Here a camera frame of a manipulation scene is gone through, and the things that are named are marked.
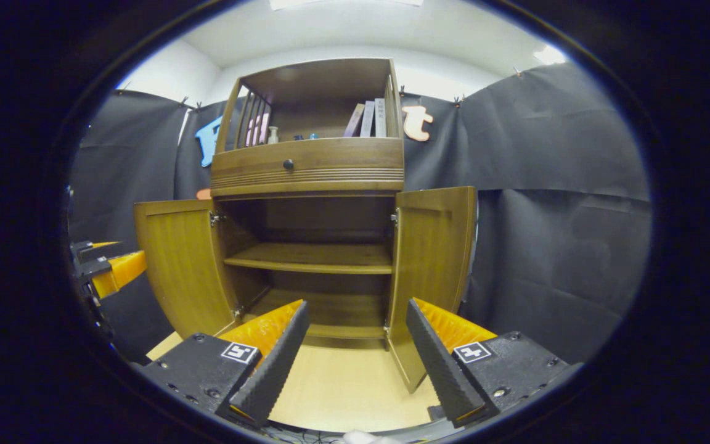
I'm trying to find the wooden cabinet door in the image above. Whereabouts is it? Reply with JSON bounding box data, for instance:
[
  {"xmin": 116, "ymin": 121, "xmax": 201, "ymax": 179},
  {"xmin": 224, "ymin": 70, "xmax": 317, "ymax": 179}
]
[
  {"xmin": 133, "ymin": 199, "xmax": 242, "ymax": 339},
  {"xmin": 385, "ymin": 186, "xmax": 479, "ymax": 394}
]

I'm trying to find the wooden double-door shoe cabinet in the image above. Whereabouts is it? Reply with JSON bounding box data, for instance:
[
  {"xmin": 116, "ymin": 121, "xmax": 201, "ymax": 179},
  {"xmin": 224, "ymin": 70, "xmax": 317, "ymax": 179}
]
[{"xmin": 133, "ymin": 57, "xmax": 479, "ymax": 394}]

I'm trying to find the large ceiling light panel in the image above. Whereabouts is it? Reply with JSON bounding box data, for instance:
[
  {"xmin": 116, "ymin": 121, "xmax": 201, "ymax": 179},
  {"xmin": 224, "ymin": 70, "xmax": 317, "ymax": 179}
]
[{"xmin": 269, "ymin": 0, "xmax": 423, "ymax": 10}]

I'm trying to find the purple book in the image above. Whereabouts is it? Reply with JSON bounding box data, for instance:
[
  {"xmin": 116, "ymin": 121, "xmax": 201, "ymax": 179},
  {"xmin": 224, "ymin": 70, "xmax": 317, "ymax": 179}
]
[{"xmin": 343, "ymin": 103, "xmax": 365, "ymax": 138}]

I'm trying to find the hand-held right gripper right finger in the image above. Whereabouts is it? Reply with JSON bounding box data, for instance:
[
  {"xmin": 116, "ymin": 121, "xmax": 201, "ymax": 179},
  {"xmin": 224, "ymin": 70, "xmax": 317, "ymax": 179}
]
[{"xmin": 406, "ymin": 297, "xmax": 584, "ymax": 429}]

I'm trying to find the wooden cabinet shelf board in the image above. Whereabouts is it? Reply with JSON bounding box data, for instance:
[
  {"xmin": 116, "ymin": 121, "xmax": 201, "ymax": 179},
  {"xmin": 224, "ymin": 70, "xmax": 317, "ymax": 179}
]
[{"xmin": 224, "ymin": 242, "xmax": 394, "ymax": 275}]

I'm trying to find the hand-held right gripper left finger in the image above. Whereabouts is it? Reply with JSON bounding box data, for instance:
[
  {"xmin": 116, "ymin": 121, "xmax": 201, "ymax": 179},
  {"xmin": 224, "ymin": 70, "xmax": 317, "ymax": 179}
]
[{"xmin": 139, "ymin": 300, "xmax": 311, "ymax": 429}]

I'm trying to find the black backdrop cloth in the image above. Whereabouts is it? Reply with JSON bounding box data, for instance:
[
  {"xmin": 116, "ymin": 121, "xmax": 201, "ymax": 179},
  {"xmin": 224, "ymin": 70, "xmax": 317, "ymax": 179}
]
[{"xmin": 68, "ymin": 62, "xmax": 653, "ymax": 364}]

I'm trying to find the wooden cabinet drawer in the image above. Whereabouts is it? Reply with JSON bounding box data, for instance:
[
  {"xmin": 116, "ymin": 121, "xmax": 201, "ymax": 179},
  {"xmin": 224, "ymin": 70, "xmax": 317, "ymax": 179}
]
[{"xmin": 210, "ymin": 137, "xmax": 405, "ymax": 189}]

